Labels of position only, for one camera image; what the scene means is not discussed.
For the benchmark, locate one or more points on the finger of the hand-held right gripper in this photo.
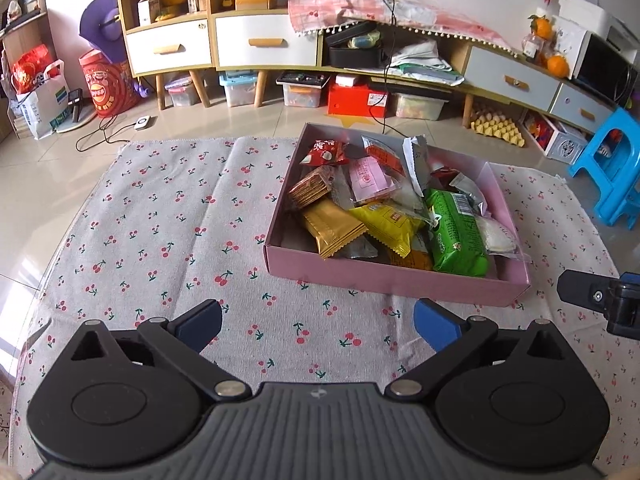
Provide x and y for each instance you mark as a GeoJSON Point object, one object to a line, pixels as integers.
{"type": "Point", "coordinates": [580, 287]}
{"type": "Point", "coordinates": [625, 310]}

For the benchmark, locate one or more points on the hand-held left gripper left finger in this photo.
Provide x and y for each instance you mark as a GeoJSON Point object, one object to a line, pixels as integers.
{"type": "Point", "coordinates": [200, 322]}

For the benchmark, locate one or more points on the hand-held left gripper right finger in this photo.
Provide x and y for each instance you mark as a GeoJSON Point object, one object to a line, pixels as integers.
{"type": "Point", "coordinates": [437, 327]}

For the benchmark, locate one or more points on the pink cardboard box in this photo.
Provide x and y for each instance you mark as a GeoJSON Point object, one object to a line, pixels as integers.
{"type": "Point", "coordinates": [380, 280]}

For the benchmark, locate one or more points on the green snack packet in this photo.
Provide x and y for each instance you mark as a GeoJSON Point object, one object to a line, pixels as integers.
{"type": "Point", "coordinates": [457, 240]}

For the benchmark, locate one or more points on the yellow snack packet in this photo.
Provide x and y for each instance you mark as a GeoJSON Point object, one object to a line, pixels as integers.
{"type": "Point", "coordinates": [390, 222]}

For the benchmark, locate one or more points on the small silver snack packet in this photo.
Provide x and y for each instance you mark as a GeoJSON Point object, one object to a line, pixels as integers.
{"type": "Point", "coordinates": [467, 190]}

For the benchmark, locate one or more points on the gold snack packet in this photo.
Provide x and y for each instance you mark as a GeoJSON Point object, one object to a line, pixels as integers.
{"type": "Point", "coordinates": [332, 230]}

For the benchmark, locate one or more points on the pink snack packet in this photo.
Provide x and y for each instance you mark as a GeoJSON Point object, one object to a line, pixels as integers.
{"type": "Point", "coordinates": [372, 177]}

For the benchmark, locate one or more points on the white snack packet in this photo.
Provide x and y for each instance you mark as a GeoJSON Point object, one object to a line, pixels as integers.
{"type": "Point", "coordinates": [415, 165]}

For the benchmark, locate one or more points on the brown wafer packet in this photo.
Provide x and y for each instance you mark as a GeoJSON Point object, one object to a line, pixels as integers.
{"type": "Point", "coordinates": [312, 187]}

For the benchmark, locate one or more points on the orange red snack packet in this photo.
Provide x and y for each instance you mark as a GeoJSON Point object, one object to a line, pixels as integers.
{"type": "Point", "coordinates": [385, 152]}

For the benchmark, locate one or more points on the blue plastic stool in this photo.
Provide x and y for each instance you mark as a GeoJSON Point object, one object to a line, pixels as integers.
{"type": "Point", "coordinates": [612, 205]}

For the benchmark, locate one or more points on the cherry print cloth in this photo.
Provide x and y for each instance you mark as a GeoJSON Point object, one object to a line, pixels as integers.
{"type": "Point", "coordinates": [165, 210]}

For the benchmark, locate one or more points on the white patterned storage crate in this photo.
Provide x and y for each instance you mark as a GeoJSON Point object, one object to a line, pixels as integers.
{"type": "Point", "coordinates": [565, 147]}

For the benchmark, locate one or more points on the yellow egg tray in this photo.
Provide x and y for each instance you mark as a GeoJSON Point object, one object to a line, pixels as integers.
{"type": "Point", "coordinates": [497, 127]}

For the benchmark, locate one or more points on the clear storage box of sweets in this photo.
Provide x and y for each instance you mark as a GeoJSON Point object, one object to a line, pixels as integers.
{"type": "Point", "coordinates": [420, 107]}

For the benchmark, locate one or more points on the wooden cabinet with grey drawers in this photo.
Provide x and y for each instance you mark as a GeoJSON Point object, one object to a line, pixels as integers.
{"type": "Point", "coordinates": [510, 77]}

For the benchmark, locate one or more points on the white microwave oven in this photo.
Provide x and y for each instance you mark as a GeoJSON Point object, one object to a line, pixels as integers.
{"type": "Point", "coordinates": [605, 67]}

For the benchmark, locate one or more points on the small clear storage box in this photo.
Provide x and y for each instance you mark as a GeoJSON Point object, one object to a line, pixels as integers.
{"type": "Point", "coordinates": [181, 94]}

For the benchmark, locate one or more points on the white round stand base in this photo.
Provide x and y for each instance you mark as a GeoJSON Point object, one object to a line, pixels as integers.
{"type": "Point", "coordinates": [85, 122]}

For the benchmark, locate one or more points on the blue lidded clear storage box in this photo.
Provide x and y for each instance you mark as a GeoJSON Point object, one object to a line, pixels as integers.
{"type": "Point", "coordinates": [239, 91]}

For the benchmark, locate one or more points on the red cardboard box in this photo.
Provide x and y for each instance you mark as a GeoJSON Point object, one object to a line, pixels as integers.
{"type": "Point", "coordinates": [350, 102]}

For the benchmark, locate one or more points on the small glass jar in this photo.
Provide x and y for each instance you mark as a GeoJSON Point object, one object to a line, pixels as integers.
{"type": "Point", "coordinates": [532, 46]}

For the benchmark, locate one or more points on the black lidded clear storage box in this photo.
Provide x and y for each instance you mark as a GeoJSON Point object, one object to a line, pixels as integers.
{"type": "Point", "coordinates": [300, 95]}

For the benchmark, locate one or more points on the red printed bucket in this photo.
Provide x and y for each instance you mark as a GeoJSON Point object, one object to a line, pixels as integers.
{"type": "Point", "coordinates": [105, 87]}

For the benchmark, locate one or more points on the small white flat box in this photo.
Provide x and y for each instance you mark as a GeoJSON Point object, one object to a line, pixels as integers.
{"type": "Point", "coordinates": [347, 80]}

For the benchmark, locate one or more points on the pile of papers and bags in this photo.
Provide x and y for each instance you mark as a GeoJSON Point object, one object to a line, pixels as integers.
{"type": "Point", "coordinates": [425, 60]}

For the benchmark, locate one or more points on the white shopping bag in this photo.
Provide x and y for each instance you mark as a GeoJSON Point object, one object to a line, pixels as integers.
{"type": "Point", "coordinates": [42, 105]}

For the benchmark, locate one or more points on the white foam box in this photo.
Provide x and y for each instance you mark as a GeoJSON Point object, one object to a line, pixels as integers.
{"type": "Point", "coordinates": [590, 12]}

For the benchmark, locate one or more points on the wooden cabinet with white drawers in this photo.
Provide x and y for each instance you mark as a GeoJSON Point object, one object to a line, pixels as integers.
{"type": "Point", "coordinates": [170, 45]}

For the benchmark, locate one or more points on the black storage case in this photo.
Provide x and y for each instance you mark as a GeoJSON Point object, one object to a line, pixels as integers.
{"type": "Point", "coordinates": [350, 57]}

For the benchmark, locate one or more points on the pink tasselled cherry cloth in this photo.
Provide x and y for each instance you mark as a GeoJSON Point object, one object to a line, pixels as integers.
{"type": "Point", "coordinates": [450, 20]}

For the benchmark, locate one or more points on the red plastic bag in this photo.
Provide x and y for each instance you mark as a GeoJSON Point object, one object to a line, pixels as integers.
{"type": "Point", "coordinates": [30, 67]}

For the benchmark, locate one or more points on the small white carton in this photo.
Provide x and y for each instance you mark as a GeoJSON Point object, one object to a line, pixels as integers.
{"type": "Point", "coordinates": [147, 10]}

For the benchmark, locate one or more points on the dark wooden bookshelf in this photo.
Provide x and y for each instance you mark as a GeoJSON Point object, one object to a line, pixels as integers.
{"type": "Point", "coordinates": [25, 25]}

